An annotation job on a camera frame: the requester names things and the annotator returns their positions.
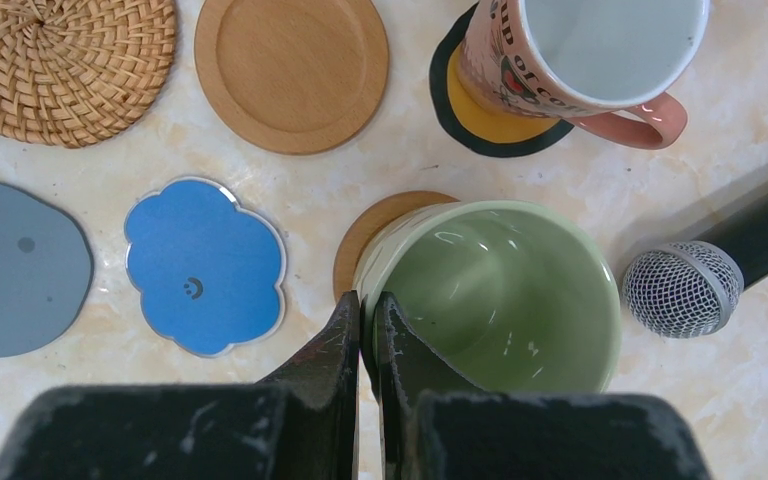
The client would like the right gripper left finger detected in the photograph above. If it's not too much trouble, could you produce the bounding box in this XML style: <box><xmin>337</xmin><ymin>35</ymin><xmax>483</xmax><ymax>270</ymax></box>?
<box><xmin>0</xmin><ymin>292</ymin><xmax>361</xmax><ymax>479</ymax></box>

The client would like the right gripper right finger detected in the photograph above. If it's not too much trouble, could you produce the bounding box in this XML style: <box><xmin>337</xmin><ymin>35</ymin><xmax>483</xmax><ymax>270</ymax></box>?
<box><xmin>373</xmin><ymin>293</ymin><xmax>710</xmax><ymax>479</ymax></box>

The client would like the light green mug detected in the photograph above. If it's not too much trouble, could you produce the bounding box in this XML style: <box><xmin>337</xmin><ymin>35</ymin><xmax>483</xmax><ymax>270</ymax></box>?
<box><xmin>351</xmin><ymin>200</ymin><xmax>621</xmax><ymax>392</ymax></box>

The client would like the light wooden coaster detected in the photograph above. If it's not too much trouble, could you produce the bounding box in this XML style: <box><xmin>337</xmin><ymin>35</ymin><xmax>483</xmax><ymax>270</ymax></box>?
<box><xmin>332</xmin><ymin>190</ymin><xmax>458</xmax><ymax>301</ymax></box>
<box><xmin>194</xmin><ymin>1</ymin><xmax>389</xmax><ymax>155</ymax></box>

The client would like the blue flower coaster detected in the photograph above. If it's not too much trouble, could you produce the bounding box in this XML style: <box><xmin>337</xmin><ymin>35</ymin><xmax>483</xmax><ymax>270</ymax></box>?
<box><xmin>124</xmin><ymin>177</ymin><xmax>287</xmax><ymax>358</ymax></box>

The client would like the orange face coaster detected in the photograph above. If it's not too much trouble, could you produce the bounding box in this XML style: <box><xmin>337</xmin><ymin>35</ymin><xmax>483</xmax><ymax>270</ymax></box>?
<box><xmin>428</xmin><ymin>6</ymin><xmax>574</xmax><ymax>158</ymax></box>

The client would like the grey blue coaster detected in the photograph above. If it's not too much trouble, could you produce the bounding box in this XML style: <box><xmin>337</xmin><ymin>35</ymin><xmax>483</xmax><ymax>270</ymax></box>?
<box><xmin>0</xmin><ymin>183</ymin><xmax>94</xmax><ymax>358</ymax></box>

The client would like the small pink cup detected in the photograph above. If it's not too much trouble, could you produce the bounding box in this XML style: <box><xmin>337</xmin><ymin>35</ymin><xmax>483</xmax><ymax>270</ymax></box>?
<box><xmin>455</xmin><ymin>0</ymin><xmax>710</xmax><ymax>150</ymax></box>

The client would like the woven rattan coaster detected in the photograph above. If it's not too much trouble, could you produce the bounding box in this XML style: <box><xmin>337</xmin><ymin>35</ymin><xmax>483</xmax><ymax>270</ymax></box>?
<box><xmin>0</xmin><ymin>0</ymin><xmax>177</xmax><ymax>148</ymax></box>

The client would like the black microphone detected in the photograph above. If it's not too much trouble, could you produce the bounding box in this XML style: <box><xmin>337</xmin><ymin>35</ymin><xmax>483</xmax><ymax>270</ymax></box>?
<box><xmin>621</xmin><ymin>193</ymin><xmax>768</xmax><ymax>339</ymax></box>

